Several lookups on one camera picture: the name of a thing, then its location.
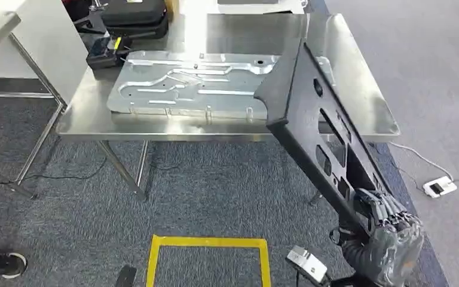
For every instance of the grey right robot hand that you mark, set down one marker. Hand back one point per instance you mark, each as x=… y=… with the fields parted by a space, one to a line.
x=399 y=245

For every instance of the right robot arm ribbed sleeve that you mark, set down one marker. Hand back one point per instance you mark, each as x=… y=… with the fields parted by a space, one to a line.
x=358 y=257

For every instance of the white power strip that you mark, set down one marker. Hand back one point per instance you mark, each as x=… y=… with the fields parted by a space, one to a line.
x=439 y=187

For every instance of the yellow floor tape square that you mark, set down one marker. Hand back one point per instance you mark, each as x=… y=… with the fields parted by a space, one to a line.
x=209 y=241

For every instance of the stamped sheet metal panel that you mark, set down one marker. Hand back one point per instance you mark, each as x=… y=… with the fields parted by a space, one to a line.
x=182 y=91

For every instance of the black robot foot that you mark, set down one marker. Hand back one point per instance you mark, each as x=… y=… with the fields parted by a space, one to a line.
x=125 y=276

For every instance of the stainless steel table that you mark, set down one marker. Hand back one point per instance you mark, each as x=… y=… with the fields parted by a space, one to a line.
x=95 y=119

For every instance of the black zipped carry case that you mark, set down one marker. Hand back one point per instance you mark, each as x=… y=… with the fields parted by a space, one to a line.
x=142 y=31
x=134 y=11

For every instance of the black tool with yellow label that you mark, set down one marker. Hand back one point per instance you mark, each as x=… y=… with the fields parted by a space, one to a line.
x=104 y=53

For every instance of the person's foot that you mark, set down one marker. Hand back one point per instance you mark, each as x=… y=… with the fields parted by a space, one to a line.
x=7 y=263

